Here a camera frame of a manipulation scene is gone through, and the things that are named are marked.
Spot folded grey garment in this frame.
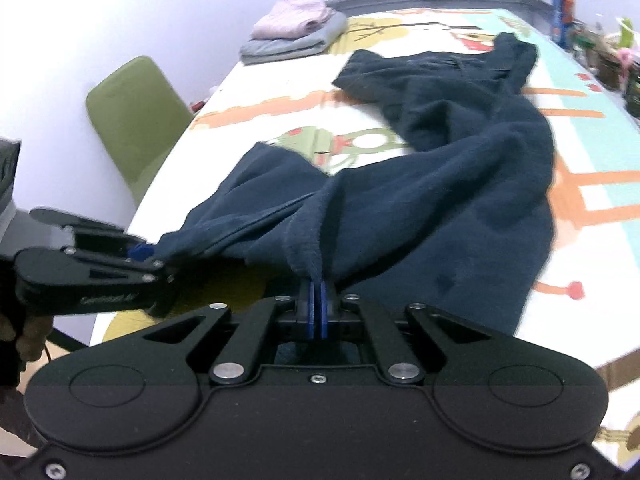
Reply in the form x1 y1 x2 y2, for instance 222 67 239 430
239 10 348 66

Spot folded pink garment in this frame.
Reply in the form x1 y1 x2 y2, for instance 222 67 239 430
250 0 337 41

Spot person's left hand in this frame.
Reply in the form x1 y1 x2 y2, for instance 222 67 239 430
0 310 52 363

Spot blue printed box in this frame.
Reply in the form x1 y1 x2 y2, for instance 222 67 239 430
550 0 575 46

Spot printed play mat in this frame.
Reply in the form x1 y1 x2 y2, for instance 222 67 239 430
90 7 640 471

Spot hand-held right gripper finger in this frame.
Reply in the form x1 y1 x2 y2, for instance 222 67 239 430
320 280 493 386
141 280 317 386

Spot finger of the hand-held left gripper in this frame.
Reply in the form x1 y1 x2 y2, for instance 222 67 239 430
14 246 177 318
29 206 154 262

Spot green chair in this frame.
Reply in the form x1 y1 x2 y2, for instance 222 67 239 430
85 56 195 206

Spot navy blue pants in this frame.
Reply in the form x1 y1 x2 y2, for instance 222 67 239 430
160 32 558 336

